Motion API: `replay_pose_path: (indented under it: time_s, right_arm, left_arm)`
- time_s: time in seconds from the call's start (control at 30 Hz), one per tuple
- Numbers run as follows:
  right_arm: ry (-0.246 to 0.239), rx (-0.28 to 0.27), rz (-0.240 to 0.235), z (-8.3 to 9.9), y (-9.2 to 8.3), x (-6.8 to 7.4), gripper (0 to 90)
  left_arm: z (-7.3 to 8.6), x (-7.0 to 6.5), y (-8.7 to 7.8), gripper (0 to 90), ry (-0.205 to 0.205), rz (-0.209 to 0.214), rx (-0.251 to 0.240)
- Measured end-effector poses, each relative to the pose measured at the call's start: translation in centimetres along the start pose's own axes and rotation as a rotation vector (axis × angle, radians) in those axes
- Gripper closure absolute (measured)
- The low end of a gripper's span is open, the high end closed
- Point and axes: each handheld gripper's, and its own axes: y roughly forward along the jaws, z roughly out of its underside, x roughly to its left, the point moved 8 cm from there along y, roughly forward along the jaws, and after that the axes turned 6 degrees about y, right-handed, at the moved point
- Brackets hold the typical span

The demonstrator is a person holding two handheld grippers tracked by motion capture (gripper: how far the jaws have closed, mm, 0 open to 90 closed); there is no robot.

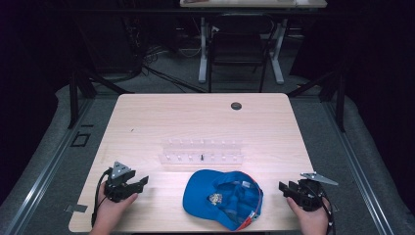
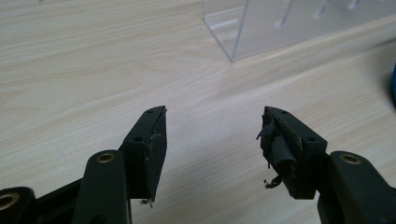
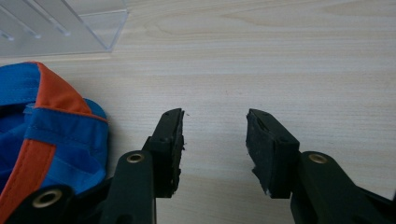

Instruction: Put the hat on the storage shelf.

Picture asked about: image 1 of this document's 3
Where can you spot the black metal stand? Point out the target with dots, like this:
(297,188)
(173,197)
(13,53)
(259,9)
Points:
(340,98)
(74,98)

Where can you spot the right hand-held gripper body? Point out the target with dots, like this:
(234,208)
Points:
(310,196)

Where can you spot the aluminium floor rail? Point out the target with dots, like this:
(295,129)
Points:
(42,176)
(355,169)

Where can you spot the black chair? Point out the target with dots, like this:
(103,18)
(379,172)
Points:
(238,45)

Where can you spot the blue baseball cap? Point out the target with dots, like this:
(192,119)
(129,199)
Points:
(212,192)

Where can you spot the white-legged desk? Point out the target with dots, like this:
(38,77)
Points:
(204,58)

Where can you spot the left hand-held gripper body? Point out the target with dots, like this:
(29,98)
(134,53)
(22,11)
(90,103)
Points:
(116,191)

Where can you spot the short black tape strip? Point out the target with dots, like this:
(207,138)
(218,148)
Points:
(87,125)

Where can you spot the person's left hand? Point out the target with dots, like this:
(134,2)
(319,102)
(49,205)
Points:
(109,212)

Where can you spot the clear acrylic peg rack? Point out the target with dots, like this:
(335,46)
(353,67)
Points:
(200,153)

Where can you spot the grey tape strip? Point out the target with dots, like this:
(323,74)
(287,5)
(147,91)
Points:
(76,208)

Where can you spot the person's right hand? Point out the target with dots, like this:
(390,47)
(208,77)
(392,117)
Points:
(310,220)

